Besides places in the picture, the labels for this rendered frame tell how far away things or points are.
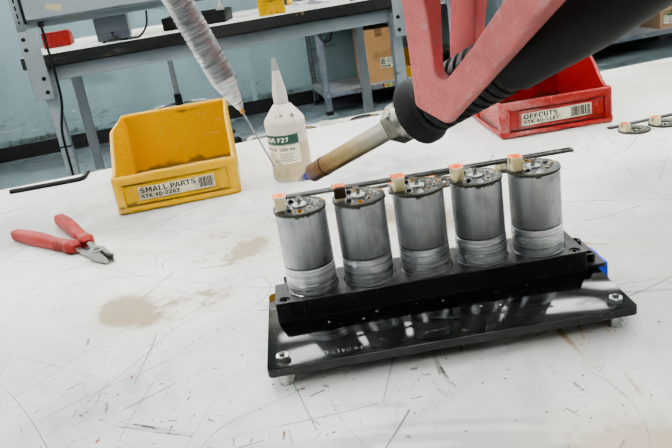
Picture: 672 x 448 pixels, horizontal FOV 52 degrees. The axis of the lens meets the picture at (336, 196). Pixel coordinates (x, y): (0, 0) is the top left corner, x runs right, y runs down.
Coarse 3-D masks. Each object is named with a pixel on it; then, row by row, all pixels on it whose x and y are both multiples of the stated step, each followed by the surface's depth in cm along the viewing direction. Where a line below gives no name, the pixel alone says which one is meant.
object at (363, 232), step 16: (336, 208) 32; (352, 208) 32; (368, 208) 32; (384, 208) 32; (352, 224) 32; (368, 224) 32; (384, 224) 32; (352, 240) 32; (368, 240) 32; (384, 240) 33; (352, 256) 33; (368, 256) 32; (384, 256) 33; (352, 272) 33; (368, 272) 33; (384, 272) 33
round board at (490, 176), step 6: (480, 168) 34; (486, 168) 34; (492, 168) 33; (486, 174) 33; (492, 174) 33; (498, 174) 32; (450, 180) 33; (468, 180) 32; (474, 180) 32; (486, 180) 32; (492, 180) 32; (498, 180) 32; (462, 186) 32; (468, 186) 32; (474, 186) 32; (480, 186) 32
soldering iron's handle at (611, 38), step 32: (576, 0) 19; (608, 0) 19; (640, 0) 18; (544, 32) 20; (576, 32) 20; (608, 32) 19; (448, 64) 23; (512, 64) 21; (544, 64) 21; (480, 96) 22; (416, 128) 24; (448, 128) 25
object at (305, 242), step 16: (288, 224) 32; (304, 224) 32; (320, 224) 32; (288, 240) 32; (304, 240) 32; (320, 240) 32; (288, 256) 32; (304, 256) 32; (320, 256) 32; (288, 272) 33; (304, 272) 32; (320, 272) 32; (336, 272) 34; (304, 288) 33; (320, 288) 33
